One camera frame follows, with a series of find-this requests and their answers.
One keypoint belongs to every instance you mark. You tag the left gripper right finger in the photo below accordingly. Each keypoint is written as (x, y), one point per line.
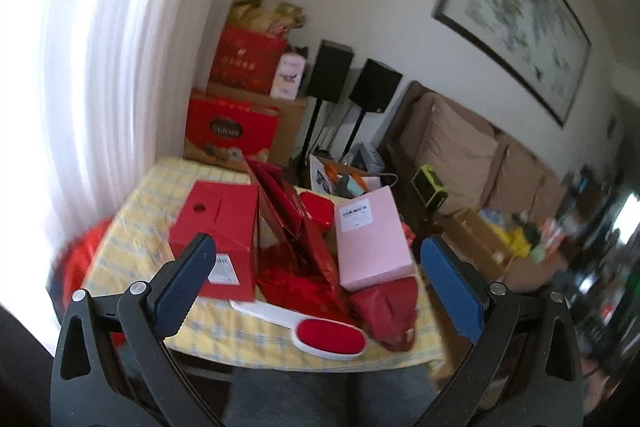
(523, 366)

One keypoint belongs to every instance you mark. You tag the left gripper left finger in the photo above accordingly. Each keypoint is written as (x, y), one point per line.
(111, 366)

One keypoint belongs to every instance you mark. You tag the brown sofa cushion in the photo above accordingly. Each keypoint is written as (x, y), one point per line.
(459, 154)

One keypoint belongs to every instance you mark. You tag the red tall gift bag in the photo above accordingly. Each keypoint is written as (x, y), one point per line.
(246, 60)

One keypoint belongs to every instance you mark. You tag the white red lint brush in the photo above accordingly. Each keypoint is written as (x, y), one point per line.
(322, 338)

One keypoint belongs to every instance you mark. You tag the brown sofa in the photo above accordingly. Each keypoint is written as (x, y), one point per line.
(516, 180)

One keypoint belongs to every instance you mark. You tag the black speaker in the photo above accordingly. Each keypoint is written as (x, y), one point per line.
(330, 71)
(375, 86)

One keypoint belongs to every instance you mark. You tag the shallow cardboard tray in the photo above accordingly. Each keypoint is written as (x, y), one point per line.
(473, 241)

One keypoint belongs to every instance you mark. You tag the right black speaker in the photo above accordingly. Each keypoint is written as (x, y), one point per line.
(375, 86)

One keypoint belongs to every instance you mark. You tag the yellow plaid tablecloth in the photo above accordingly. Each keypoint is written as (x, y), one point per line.
(135, 247)

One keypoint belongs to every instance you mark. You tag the brown cardboard box stack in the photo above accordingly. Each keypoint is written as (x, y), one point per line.
(291, 115)

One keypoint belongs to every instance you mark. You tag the floor box of clutter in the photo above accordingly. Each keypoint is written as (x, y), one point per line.
(328, 177)

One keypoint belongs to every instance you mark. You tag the white curtain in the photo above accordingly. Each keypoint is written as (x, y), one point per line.
(92, 93)

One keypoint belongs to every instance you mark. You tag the brown paper bag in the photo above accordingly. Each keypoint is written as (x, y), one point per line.
(271, 18)

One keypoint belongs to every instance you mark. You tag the red foil ball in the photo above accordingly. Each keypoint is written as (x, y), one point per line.
(320, 210)

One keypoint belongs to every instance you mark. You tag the framed ink painting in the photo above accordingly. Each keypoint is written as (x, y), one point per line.
(541, 43)

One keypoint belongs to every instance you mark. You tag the red foil gift bag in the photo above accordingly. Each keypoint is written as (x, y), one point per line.
(299, 272)

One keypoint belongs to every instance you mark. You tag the red chocolate gift box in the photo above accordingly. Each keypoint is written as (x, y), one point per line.
(225, 132)

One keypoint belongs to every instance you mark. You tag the red carton with label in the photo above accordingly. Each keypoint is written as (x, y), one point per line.
(230, 214)

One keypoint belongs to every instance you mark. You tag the left black speaker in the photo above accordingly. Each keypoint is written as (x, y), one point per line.
(330, 71)

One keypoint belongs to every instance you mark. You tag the green portable radio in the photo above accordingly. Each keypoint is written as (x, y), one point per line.
(429, 188)

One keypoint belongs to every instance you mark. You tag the small pink white box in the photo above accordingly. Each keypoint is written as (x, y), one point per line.
(288, 76)

